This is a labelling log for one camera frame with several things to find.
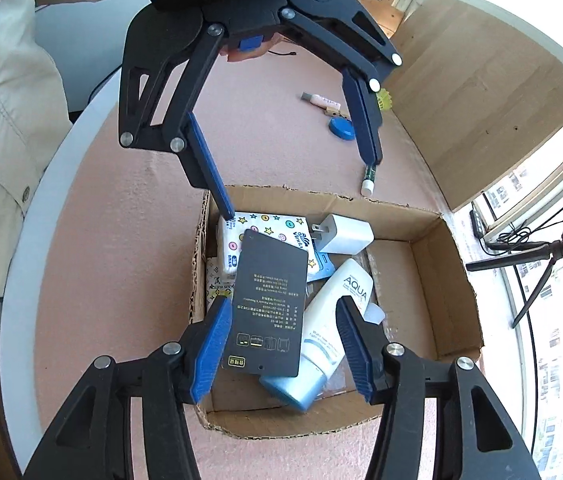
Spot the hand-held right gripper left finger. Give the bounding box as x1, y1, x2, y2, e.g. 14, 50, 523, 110
22, 297, 235, 480

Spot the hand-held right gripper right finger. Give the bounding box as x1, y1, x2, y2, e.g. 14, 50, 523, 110
335, 296, 542, 480

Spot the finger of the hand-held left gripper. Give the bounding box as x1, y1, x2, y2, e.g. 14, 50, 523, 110
279, 0, 405, 166
118, 22, 236, 221

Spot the blue round case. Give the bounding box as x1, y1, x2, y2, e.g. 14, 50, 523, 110
328, 116, 357, 141

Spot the white blue lotion tube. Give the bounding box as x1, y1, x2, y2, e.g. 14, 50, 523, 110
260, 258, 375, 413

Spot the green white lip balm stick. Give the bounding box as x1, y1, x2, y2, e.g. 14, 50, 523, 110
360, 162, 378, 197

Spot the white patterned lighter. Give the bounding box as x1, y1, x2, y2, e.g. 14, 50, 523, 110
206, 257, 237, 318

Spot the black packet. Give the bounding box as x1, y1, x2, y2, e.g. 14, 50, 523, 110
222, 228, 309, 378

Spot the star printed tissue pack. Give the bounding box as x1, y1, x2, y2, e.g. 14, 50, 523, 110
216, 210, 335, 283

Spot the cardboard box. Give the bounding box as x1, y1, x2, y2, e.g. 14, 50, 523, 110
189, 185, 485, 441

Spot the person's left hand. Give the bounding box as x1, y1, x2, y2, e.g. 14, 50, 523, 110
219, 35, 285, 64

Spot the pine plank panel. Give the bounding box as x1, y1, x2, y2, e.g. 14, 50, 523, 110
346, 0, 407, 38

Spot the light wooden board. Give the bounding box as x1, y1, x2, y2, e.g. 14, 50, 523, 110
386, 0, 563, 213

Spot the black tripod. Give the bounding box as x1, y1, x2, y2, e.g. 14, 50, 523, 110
465, 232, 563, 331

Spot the white wall charger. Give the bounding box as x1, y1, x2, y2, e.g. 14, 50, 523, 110
309, 213, 375, 256

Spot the black ring light cable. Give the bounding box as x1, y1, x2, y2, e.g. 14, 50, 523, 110
469, 207, 542, 461

